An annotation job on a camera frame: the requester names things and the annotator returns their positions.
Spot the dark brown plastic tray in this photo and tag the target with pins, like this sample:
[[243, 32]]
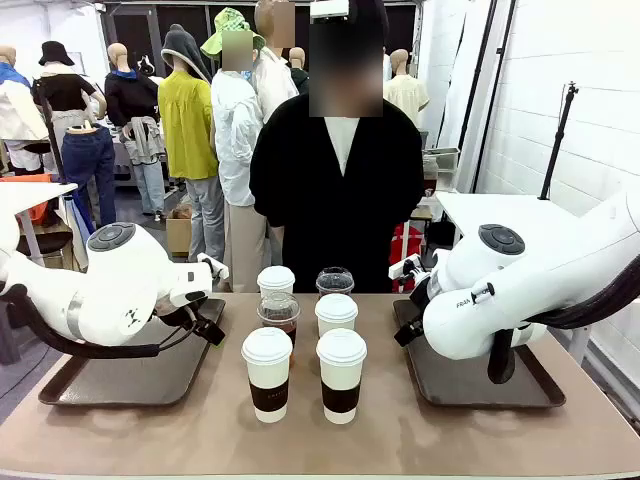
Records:
[[115, 380], [465, 385]]

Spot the figure white shirt green hat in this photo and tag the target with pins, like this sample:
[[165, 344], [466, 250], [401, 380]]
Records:
[[235, 140]]

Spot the white table with orange cloth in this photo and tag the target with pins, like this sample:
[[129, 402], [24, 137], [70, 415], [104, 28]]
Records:
[[30, 192]]

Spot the mannequin yellow shirt grey hood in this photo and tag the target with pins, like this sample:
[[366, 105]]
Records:
[[187, 130]]

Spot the black tripod stand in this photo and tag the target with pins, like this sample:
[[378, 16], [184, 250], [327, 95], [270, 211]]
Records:
[[555, 145]]

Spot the black vertical pole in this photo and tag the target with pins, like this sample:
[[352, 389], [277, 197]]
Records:
[[480, 90]]

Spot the clear dome lid iced coffee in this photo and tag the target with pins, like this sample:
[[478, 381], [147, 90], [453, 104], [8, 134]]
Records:
[[279, 310], [335, 282]]

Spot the person in black coat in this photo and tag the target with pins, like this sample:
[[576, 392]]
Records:
[[330, 210]]

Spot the tall mannequin white shirt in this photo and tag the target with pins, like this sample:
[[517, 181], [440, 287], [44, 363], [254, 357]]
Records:
[[275, 80]]

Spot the mannequin blue white jacket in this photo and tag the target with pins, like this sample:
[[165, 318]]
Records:
[[15, 105]]

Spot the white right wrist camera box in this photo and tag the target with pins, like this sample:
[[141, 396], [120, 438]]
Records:
[[402, 267]]

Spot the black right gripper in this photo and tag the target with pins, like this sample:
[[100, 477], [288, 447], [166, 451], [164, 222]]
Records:
[[421, 300]]

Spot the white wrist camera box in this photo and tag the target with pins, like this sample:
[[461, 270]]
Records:
[[214, 265], [402, 267]]

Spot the mannequin cream shirt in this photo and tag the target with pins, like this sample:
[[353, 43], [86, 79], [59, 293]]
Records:
[[405, 95]]

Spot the mannequin dark green top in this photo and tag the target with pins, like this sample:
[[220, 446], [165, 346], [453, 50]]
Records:
[[299, 75]]

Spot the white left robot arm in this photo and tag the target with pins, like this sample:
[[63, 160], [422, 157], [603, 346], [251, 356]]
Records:
[[115, 280]]

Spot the mannequin black hat black top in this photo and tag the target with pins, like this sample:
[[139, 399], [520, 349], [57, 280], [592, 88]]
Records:
[[65, 92]]

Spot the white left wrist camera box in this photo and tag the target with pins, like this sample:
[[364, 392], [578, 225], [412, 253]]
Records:
[[214, 265]]

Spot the red bag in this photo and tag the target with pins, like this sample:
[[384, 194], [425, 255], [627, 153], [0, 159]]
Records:
[[407, 245]]

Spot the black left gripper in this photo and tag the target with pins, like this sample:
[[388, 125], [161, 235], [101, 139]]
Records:
[[182, 309]]

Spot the cardboard box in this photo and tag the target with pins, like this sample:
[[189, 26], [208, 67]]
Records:
[[178, 235]]

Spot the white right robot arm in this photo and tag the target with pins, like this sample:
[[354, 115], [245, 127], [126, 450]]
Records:
[[500, 300]]

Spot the grey plastic shelf bins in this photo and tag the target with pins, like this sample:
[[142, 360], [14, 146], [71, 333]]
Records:
[[440, 165]]

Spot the half mannequin blue jeans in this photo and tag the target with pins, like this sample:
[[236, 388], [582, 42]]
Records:
[[90, 160]]

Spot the mannequin black hoodie grey trousers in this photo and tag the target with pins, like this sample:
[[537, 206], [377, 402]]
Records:
[[132, 100]]

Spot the white paper cup brown sleeve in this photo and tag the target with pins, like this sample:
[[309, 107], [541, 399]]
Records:
[[336, 315], [276, 281], [341, 372], [268, 370]]

